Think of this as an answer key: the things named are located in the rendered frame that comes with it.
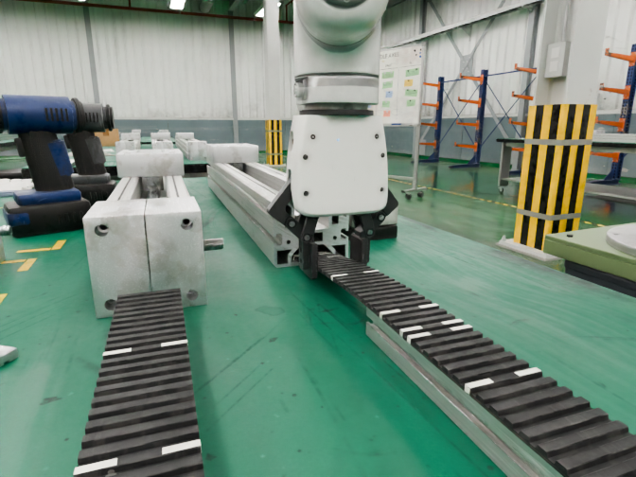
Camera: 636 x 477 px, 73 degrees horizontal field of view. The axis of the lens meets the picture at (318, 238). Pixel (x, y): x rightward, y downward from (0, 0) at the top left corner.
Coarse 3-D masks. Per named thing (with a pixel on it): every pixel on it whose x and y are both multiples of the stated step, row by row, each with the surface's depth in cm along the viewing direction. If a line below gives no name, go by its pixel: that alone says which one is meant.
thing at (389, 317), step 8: (432, 304) 34; (384, 312) 33; (392, 312) 33; (400, 312) 33; (408, 312) 33; (416, 312) 33; (424, 312) 33; (432, 312) 33; (440, 312) 33; (384, 320) 32; (392, 320) 32; (400, 320) 32; (408, 320) 32
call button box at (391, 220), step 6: (396, 210) 67; (390, 216) 67; (396, 216) 67; (348, 222) 66; (384, 222) 67; (390, 222) 67; (396, 222) 68; (348, 228) 66; (354, 228) 66; (378, 228) 67; (384, 228) 67; (390, 228) 68; (396, 228) 68; (348, 234) 66; (378, 234) 67; (384, 234) 67; (390, 234) 68; (396, 234) 68
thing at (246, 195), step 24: (216, 168) 104; (264, 168) 90; (216, 192) 108; (240, 192) 74; (264, 192) 58; (240, 216) 75; (264, 216) 57; (336, 216) 56; (264, 240) 58; (288, 240) 55; (336, 240) 56; (288, 264) 55
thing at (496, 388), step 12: (516, 372) 25; (528, 372) 25; (540, 372) 25; (468, 384) 24; (480, 384) 24; (492, 384) 24; (504, 384) 24; (516, 384) 24; (528, 384) 24; (540, 384) 24; (552, 384) 24; (480, 396) 23; (492, 396) 23; (504, 396) 23; (516, 396) 23
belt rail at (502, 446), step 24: (384, 336) 34; (408, 360) 30; (432, 384) 28; (456, 384) 25; (456, 408) 25; (480, 408) 23; (480, 432) 24; (504, 432) 22; (504, 456) 22; (528, 456) 20
